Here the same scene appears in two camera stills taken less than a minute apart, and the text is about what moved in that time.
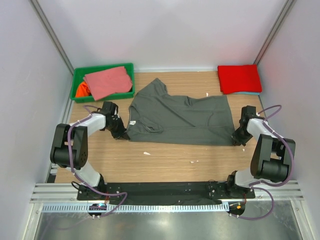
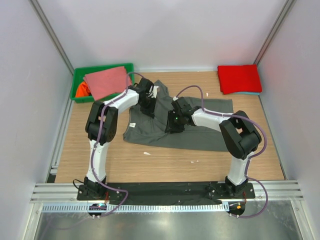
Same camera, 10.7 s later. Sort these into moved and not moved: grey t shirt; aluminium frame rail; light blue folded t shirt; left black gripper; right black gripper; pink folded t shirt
Moved: right black gripper; left black gripper
Not moved: pink folded t shirt; grey t shirt; light blue folded t shirt; aluminium frame rail
